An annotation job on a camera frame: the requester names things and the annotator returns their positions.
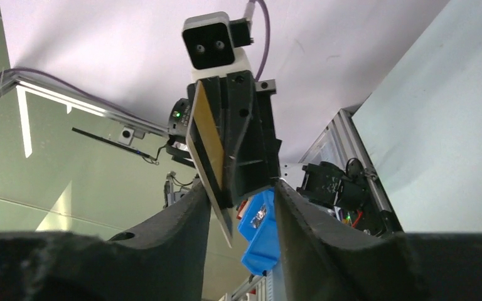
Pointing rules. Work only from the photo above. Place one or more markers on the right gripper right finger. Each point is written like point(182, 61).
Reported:
point(324, 259)

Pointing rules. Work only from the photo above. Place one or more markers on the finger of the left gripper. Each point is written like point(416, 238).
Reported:
point(215, 90)
point(238, 115)

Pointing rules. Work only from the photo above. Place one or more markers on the blue storage bin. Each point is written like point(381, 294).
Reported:
point(259, 227)

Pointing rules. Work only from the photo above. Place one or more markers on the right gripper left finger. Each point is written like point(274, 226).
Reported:
point(161, 258)

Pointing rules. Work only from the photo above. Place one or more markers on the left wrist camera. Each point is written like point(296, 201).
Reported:
point(215, 44)

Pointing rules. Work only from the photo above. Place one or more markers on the orange credit card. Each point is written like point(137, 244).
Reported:
point(207, 152)

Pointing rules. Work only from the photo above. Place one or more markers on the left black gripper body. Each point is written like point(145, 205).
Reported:
point(264, 145)

